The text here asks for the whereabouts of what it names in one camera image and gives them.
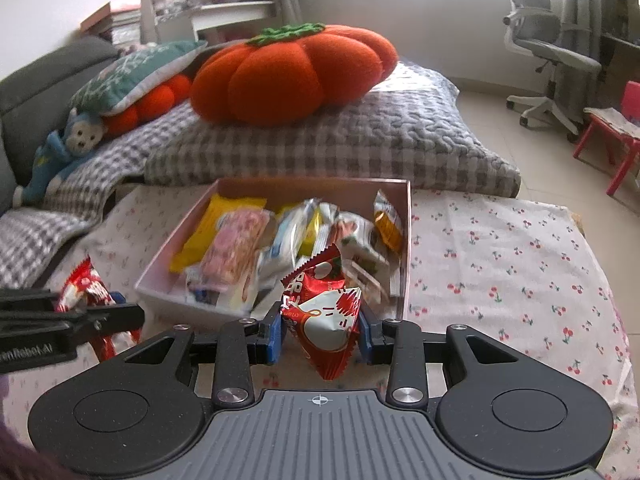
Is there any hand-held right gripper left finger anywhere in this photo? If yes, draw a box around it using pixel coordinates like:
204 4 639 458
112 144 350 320
107 305 283 409

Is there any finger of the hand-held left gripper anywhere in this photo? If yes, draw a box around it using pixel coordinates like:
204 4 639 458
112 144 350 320
0 287 58 313
60 304 146 343

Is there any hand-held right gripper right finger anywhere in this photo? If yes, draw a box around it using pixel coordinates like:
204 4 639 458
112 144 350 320
359 310 531 405

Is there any red snack packet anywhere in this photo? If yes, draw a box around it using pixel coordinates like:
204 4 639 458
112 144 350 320
54 256 137 362
279 244 364 382

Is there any pink cardboard box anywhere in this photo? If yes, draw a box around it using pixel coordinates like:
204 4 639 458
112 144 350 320
134 176 414 332

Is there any pink snack packet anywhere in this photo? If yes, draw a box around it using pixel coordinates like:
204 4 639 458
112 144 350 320
199 209 277 307

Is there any white packet brown picture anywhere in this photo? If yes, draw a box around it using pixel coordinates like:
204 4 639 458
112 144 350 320
329 209 392 282

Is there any blue and white cracker packet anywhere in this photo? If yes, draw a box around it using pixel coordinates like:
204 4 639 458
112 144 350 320
259 199 322 282

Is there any orange packet white label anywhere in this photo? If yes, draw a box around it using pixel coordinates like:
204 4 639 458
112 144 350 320
371 189 407 252

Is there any yellow snack packet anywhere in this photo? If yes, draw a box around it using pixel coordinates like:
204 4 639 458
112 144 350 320
169 194 267 274

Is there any person's maroon clothing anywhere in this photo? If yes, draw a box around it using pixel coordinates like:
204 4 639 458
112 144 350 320
0 375 76 480

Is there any grey checked blanket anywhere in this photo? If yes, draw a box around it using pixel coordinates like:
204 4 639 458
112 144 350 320
0 105 211 287

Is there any blue monkey plush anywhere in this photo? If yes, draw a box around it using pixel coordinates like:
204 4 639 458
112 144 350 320
12 106 108 207

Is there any cherry print cloth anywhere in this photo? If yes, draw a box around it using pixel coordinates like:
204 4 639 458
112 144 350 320
0 185 632 480

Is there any grey checked pillow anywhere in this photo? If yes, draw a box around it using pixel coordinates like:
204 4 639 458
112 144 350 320
144 60 522 197

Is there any small orange pumpkin cushion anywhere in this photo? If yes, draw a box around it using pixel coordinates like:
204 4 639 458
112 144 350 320
102 74 193 137

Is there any grey sofa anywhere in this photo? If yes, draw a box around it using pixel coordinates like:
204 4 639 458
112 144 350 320
0 35 122 217

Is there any teal patterned cushion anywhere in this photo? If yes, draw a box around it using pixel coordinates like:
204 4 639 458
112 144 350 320
69 40 208 119

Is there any large orange pumpkin cushion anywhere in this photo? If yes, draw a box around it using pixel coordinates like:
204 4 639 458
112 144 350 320
190 22 399 127

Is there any stack of books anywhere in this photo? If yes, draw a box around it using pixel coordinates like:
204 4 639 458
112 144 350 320
79 0 144 44

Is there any pink child chair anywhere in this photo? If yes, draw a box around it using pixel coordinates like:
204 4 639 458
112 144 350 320
572 80 640 197

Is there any white desk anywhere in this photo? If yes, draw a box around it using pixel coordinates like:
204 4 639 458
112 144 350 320
154 0 279 44

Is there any patterned chair cushion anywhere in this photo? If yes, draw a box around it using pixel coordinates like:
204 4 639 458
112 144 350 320
583 106 640 139

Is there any grey office chair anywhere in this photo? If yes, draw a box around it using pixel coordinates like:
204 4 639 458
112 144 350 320
500 0 604 142

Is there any dark desk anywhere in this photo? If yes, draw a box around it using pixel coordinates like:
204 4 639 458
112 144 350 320
599 10 640 92

